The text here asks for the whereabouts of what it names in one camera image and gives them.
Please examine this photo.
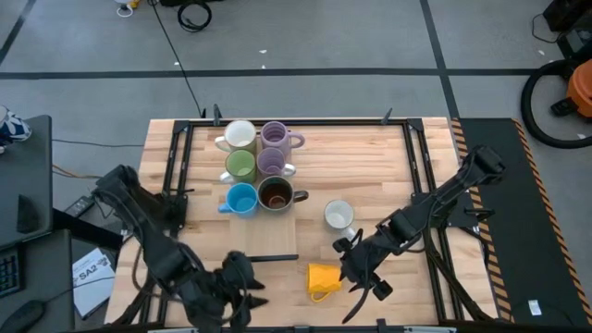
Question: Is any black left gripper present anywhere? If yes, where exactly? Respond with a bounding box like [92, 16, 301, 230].
[182, 251, 271, 333]

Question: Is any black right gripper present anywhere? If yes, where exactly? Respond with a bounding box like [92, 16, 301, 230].
[332, 224, 395, 326]

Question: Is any yellow faceted mug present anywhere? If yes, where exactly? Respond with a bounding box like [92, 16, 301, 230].
[306, 262, 344, 304]

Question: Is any blue mug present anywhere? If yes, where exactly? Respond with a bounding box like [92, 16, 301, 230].
[217, 182, 260, 219]

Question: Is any dark speckled mug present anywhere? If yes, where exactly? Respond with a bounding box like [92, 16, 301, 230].
[256, 175, 310, 214]

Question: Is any green ribbed mug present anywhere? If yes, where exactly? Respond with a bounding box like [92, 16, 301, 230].
[219, 148, 258, 187]

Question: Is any lavender mug white handle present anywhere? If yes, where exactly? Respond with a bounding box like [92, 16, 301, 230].
[256, 146, 297, 184]

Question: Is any white mug back row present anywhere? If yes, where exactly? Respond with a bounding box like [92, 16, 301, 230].
[214, 118, 258, 154]

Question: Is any wooden tray board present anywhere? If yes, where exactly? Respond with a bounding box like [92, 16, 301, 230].
[225, 124, 300, 264]

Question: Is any white printed paper sheet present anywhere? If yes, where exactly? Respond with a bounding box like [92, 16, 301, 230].
[71, 247, 117, 320]

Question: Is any black power adapter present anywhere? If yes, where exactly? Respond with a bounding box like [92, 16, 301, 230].
[63, 195, 96, 218]

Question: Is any dark grey desk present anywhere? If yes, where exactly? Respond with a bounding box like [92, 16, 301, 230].
[0, 228, 75, 333]

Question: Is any black hazard-striped floor mat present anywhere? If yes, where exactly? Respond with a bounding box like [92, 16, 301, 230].
[450, 117, 592, 327]

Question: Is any black computer mouse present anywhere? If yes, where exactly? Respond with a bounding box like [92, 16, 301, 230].
[0, 300, 47, 333]

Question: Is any black wedge-shaped object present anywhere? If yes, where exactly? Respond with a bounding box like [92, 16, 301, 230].
[17, 193, 41, 235]

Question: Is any backlit keyboard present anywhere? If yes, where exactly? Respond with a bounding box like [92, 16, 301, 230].
[0, 247, 24, 298]

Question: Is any grey side desk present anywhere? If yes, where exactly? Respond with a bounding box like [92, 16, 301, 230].
[0, 114, 53, 249]

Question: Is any white blue shoe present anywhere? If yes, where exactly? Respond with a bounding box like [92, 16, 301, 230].
[0, 105, 32, 148]

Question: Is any orange shop vacuum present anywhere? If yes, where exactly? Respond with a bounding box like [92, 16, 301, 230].
[549, 58, 592, 119]

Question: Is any black equipment case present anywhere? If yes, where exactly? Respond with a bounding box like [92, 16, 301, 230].
[543, 0, 592, 59]

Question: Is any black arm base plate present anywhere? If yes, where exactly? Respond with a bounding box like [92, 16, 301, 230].
[122, 191, 190, 232]
[411, 191, 480, 228]

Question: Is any black aluminium table frame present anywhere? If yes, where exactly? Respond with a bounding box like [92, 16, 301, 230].
[105, 117, 503, 333]

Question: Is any orange vacuum with hose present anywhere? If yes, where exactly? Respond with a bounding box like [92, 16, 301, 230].
[520, 58, 592, 150]

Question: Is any black floor cable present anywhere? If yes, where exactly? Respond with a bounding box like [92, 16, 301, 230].
[148, 0, 205, 117]

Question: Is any black coiled cable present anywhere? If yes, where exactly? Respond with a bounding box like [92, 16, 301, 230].
[177, 0, 214, 33]

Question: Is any white cord loop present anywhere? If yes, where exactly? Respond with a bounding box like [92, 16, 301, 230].
[113, 0, 140, 19]

